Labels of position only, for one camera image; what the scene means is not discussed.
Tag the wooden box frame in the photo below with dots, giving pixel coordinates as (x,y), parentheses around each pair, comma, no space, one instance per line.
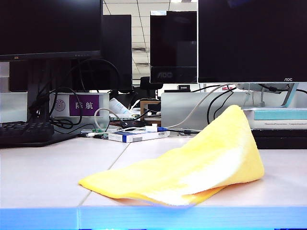
(142,107)

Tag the yellow microfiber rag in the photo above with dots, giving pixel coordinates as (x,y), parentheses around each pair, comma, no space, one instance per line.
(192,167)

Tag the white blue printed package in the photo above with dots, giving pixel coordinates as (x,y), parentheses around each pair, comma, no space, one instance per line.
(118,105)

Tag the black monitor back panel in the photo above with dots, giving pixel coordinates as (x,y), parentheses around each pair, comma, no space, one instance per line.
(117,48)

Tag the purple and white name plate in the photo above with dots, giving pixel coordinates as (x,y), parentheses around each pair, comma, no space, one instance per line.
(84,105)

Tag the black monitor with thin bezel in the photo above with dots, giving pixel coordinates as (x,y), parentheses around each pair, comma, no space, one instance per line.
(48,24)

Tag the teal cover book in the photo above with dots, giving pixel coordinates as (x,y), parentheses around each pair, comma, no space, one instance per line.
(275,114)

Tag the dark monitor stand with base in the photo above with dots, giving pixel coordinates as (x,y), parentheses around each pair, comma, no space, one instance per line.
(36,95)

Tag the black flat device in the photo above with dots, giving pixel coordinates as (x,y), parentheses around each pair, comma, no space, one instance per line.
(132,123)

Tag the large AOC monitor silver edge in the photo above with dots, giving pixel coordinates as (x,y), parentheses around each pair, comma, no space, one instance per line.
(251,36)

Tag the thin black cover book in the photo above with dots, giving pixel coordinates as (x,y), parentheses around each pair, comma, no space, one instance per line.
(278,133)

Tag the black keyboard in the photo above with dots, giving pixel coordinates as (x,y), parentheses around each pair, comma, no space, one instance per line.
(24,131)

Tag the white and blue cardboard box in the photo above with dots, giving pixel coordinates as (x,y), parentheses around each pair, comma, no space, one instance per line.
(124,137)

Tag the white spine book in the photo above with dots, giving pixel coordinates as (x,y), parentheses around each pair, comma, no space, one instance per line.
(275,124)

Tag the white plug adapter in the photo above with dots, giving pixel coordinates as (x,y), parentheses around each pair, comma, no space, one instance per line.
(151,127)

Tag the green circuit board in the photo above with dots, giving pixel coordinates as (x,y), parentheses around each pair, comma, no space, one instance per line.
(96,131)

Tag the black AOC monitor glossy bezel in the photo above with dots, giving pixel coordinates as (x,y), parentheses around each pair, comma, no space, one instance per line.
(172,43)

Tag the silver monitor stand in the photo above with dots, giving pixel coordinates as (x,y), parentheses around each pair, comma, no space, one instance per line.
(291,95)

